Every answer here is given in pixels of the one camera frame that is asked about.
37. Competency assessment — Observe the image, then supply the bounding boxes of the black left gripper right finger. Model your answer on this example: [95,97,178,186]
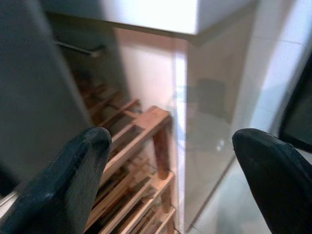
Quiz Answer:
[232,128,312,234]

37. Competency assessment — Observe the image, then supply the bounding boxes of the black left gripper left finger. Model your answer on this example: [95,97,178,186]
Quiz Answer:
[0,126,113,234]

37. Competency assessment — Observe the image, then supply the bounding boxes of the black framed appliance door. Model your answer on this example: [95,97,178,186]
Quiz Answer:
[278,57,312,150]

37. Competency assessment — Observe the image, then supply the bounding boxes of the wooden slatted shoe rack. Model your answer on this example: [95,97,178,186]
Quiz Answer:
[73,70,176,234]

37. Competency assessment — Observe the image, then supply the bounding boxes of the grey cabinet door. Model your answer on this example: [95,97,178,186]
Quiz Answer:
[0,0,93,195]

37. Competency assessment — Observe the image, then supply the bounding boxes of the metal towel bar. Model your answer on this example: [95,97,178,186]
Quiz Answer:
[54,40,104,58]

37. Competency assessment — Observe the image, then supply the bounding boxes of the white countertop slab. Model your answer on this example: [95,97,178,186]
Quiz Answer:
[43,0,203,37]

